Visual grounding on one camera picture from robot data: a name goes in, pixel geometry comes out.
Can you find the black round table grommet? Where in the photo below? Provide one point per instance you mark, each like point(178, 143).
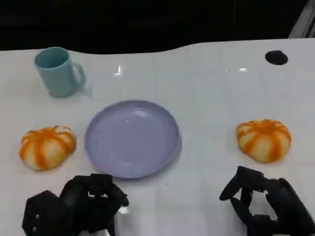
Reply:
point(276, 57)

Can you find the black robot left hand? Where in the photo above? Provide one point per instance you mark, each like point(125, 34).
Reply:
point(83, 204)

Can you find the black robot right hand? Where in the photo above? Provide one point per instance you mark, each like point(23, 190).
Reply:
point(285, 199)

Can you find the orange and white bread roll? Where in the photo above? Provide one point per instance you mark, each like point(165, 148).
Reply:
point(264, 141)
point(46, 147)

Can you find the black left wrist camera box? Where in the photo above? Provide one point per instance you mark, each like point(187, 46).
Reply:
point(41, 214)

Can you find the grey metal frame post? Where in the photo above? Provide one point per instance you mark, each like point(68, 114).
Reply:
point(304, 22)

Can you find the pale green mug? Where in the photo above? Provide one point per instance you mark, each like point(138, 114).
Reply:
point(55, 78)

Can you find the lilac plate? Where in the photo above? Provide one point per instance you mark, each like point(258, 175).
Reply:
point(133, 138)

